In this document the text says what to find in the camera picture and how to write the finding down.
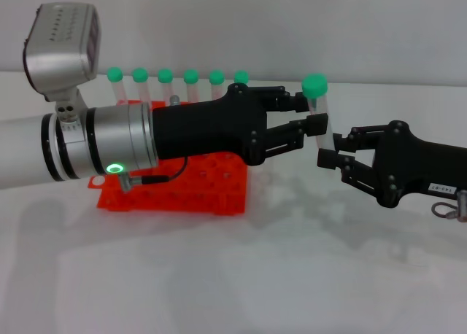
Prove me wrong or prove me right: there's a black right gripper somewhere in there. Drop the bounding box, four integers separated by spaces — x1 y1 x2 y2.
317 120 467 209

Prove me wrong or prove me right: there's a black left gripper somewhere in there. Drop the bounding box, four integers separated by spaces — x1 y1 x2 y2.
151 82 330 166

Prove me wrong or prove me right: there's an orange test tube rack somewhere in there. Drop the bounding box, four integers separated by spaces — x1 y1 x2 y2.
88 99 250 215

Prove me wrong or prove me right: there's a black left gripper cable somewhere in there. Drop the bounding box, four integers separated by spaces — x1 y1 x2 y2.
119 155 189 195

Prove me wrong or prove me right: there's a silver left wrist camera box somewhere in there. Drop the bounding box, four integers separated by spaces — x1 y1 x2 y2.
22 4 101 131

